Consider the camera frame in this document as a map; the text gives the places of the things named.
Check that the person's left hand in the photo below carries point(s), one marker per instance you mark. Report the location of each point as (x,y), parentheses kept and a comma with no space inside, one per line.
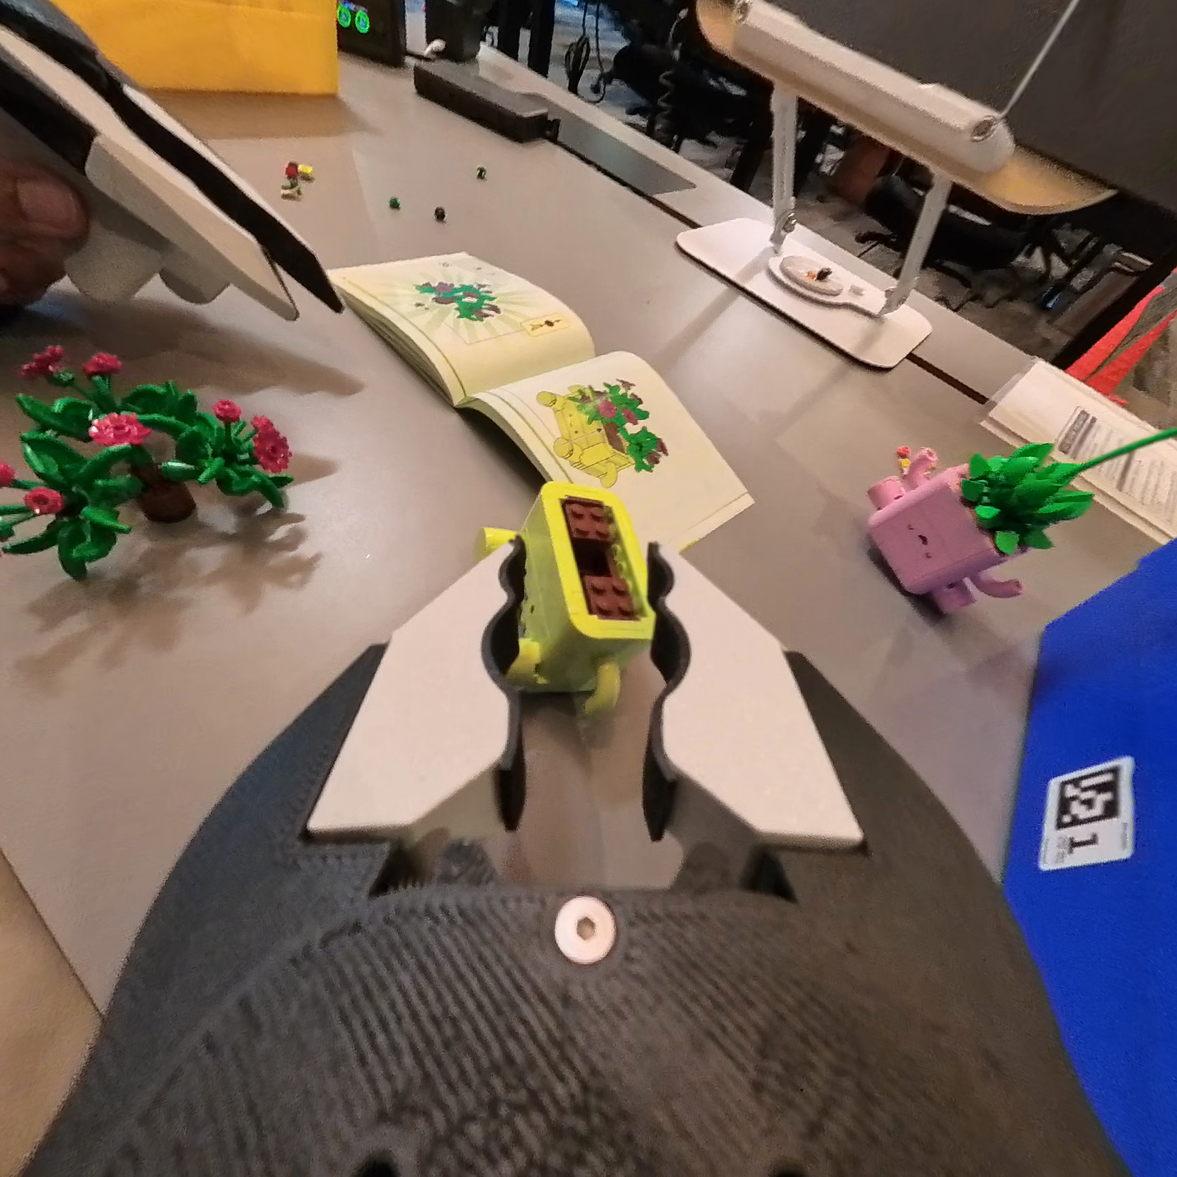
(37,229)

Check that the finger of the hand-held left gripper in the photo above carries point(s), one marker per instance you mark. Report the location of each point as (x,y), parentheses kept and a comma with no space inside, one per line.
(230,187)
(174,211)

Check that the instruction booklet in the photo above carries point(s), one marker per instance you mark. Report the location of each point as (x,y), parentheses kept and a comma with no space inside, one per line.
(460,340)

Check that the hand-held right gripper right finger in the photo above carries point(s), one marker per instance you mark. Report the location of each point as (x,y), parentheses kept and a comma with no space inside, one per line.
(763,744)

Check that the toy flower plant brown base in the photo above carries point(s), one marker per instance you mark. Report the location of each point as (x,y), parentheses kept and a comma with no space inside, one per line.
(166,501)

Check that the clear printed sheet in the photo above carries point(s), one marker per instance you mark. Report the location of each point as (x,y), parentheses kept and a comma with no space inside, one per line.
(1103,441)

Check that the green leafy toy plant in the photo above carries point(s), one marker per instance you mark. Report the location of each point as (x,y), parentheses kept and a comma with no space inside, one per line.
(1021,501)

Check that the black board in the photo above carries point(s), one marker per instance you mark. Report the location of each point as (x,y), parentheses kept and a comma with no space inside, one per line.
(1122,82)

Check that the red black desk frame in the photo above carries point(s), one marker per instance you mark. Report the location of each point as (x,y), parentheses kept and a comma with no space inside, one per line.
(1141,340)

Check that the yellow plastic bin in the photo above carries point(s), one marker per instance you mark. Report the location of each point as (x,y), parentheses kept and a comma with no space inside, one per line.
(230,46)

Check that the black device green light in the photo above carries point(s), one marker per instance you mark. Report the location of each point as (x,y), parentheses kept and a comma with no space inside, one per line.
(386,40)

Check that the black flat box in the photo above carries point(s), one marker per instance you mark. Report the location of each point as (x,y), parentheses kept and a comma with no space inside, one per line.
(478,96)

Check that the pink brick planter with plant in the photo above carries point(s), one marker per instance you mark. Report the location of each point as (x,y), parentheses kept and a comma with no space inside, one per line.
(930,542)

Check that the blue plastic bin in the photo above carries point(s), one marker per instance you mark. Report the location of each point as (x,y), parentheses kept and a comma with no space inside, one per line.
(1103,1011)

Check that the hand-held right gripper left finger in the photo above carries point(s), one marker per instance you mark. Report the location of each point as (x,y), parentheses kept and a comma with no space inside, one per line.
(424,735)

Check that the black power adapter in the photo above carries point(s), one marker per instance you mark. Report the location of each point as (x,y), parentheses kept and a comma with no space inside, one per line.
(460,22)

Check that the lime green toy planter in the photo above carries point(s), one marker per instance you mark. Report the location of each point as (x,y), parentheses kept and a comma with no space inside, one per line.
(553,634)

